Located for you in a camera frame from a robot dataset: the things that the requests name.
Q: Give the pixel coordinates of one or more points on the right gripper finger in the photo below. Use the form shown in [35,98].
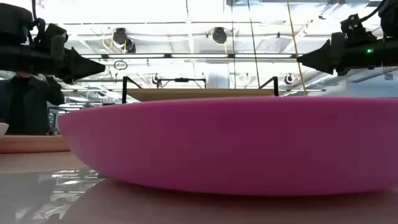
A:
[318,57]

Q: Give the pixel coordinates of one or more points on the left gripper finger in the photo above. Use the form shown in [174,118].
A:
[85,67]

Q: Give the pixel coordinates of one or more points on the pink plate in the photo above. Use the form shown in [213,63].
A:
[230,146]

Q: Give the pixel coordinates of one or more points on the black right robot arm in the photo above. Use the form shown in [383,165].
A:
[391,18]

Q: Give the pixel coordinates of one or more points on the round black ceiling fixture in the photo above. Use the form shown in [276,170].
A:
[289,78]
[155,79]

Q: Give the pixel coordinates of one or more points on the standing person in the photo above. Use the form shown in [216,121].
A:
[25,105]

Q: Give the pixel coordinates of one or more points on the white bowl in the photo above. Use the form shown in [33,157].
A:
[3,129]

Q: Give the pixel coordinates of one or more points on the orange plate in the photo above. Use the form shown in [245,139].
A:
[31,144]

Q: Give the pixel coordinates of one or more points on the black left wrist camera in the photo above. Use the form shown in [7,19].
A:
[54,32]

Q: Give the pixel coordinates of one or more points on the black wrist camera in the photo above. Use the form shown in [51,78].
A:
[354,29]
[54,32]

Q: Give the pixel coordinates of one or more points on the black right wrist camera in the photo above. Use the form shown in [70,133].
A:
[354,29]

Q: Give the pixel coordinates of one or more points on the black camera crossbar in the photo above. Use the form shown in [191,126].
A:
[182,80]

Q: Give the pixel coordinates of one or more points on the wooden shelf with black frame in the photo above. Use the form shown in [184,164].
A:
[202,93]

